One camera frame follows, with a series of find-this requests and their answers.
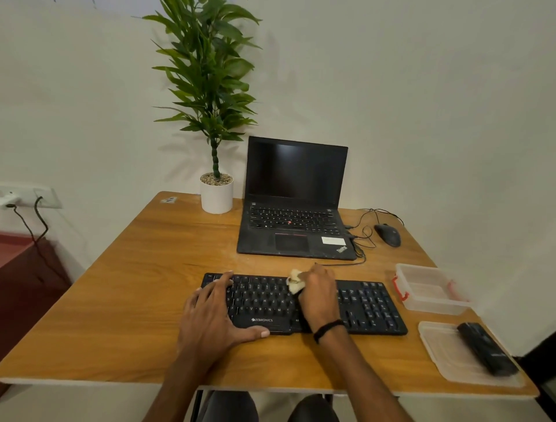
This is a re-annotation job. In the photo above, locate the person's right forearm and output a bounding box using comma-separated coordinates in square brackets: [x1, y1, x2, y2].
[316, 330, 414, 422]

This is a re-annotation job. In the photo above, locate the person's right leg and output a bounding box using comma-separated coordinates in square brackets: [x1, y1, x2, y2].
[288, 393, 340, 422]

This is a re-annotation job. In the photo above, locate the person's left forearm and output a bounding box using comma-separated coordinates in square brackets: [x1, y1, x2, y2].
[142, 357, 222, 422]

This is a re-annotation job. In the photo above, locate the black keyboard cable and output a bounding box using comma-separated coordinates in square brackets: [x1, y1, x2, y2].
[314, 242, 367, 267]

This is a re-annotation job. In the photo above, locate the black handheld device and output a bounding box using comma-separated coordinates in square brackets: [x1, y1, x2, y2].
[456, 322, 520, 377]

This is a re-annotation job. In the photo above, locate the clear plastic container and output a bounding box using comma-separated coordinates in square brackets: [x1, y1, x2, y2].
[392, 263, 472, 317]

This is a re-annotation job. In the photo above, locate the white plant pot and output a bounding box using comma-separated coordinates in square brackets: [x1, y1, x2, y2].
[199, 172, 235, 215]

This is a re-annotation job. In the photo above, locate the black keyboard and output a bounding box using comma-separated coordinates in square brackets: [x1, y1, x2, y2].
[200, 272, 409, 336]

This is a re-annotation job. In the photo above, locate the black wall cable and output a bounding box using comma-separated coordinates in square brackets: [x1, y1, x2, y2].
[6, 196, 50, 266]

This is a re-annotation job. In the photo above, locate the white wall socket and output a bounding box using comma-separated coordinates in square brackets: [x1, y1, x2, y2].
[0, 182, 63, 210]

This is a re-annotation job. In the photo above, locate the green artificial plant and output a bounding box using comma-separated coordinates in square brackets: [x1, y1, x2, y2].
[141, 0, 263, 180]

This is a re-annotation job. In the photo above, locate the person's left leg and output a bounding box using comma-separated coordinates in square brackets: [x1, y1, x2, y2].
[199, 390, 260, 422]

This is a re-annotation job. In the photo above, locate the person's left hand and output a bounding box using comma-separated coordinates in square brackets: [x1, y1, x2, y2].
[177, 272, 271, 371]

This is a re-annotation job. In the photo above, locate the person's right hand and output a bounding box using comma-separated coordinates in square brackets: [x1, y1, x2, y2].
[297, 263, 341, 334]

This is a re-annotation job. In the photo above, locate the dark red cabinet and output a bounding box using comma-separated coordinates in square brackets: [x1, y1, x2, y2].
[0, 232, 73, 361]

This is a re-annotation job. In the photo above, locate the person's leg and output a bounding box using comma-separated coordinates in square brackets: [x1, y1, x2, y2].
[288, 393, 340, 422]
[199, 390, 260, 422]

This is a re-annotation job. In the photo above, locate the black furniture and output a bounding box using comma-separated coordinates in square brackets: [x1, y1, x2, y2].
[517, 331, 556, 422]

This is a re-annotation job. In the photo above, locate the black mouse cable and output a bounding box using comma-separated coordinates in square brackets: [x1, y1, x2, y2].
[343, 208, 405, 250]

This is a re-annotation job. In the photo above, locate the black wristband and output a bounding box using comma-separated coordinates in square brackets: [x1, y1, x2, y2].
[312, 319, 346, 345]

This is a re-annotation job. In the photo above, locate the clear plastic container lid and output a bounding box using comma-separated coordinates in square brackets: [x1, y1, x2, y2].
[418, 321, 527, 389]

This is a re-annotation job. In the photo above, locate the black computer mouse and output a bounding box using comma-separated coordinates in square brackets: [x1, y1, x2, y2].
[374, 223, 402, 248]

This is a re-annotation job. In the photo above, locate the black laptop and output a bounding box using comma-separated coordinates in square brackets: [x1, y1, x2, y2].
[236, 136, 359, 261]

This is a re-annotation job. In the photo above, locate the white cleaning cloth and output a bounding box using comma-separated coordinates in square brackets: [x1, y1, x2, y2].
[285, 269, 307, 297]

